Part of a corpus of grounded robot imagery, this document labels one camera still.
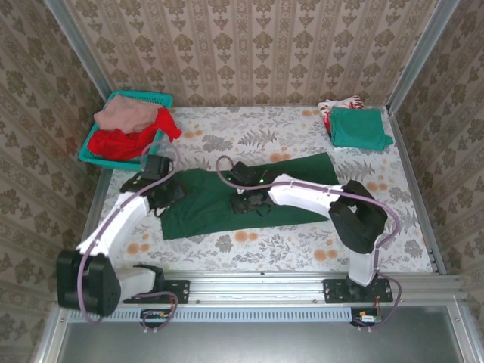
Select dark green t-shirt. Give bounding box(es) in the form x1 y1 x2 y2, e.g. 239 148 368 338
160 151 340 241

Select teal plastic basket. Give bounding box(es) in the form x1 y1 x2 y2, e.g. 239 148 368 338
78 89 175 174

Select floral table cloth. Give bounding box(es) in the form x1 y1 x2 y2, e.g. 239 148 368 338
85 106 436 273

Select pink t-shirt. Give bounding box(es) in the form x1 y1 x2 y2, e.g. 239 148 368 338
93 94 162 134

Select small connector circuit board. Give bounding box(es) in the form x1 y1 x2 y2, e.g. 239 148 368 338
140 308 170 328
350 306 381 327

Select folded teal green t-shirt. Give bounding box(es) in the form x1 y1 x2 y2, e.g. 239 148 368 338
327 107 395 149

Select red and white patterned t-shirt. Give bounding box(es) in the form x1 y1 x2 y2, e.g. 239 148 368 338
317 94 366 139

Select grey metal sheet panel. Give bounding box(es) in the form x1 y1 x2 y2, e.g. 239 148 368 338
56 321 468 363

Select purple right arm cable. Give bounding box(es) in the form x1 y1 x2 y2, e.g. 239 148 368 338
215 154 402 333

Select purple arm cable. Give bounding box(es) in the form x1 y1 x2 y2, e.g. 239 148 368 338
79 142 181 334
215 154 402 333

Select aluminium table side rail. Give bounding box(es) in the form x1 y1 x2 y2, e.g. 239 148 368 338
385 107 448 275
75 168 114 254

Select long aluminium mounting rail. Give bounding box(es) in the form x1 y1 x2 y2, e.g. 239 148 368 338
119 270 464 306

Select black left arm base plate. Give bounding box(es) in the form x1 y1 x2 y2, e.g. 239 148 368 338
124 278 191 306

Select grey slotted cable duct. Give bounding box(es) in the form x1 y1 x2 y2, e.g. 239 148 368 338
112 306 352 323

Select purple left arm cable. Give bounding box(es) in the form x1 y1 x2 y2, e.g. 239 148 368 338
79 142 181 334

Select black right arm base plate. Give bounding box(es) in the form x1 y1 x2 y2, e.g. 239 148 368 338
323 278 394 304

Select aluminium frame post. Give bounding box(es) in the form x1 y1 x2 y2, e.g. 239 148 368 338
44 0 125 118
386 0 461 114

